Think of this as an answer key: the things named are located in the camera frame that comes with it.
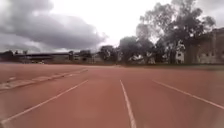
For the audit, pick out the tree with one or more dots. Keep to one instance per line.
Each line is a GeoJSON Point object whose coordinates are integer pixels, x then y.
{"type": "Point", "coordinates": [106, 53]}

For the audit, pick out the red running track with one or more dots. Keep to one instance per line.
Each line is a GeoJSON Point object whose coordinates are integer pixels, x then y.
{"type": "Point", "coordinates": [100, 103]}

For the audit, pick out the low long building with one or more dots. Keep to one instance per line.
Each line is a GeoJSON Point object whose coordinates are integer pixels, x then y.
{"type": "Point", "coordinates": [43, 56]}

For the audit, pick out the group of tall trees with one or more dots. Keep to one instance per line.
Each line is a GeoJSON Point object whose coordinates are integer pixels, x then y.
{"type": "Point", "coordinates": [180, 26]}

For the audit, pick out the pale track kerb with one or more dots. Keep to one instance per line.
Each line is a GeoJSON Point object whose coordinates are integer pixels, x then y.
{"type": "Point", "coordinates": [33, 80]}

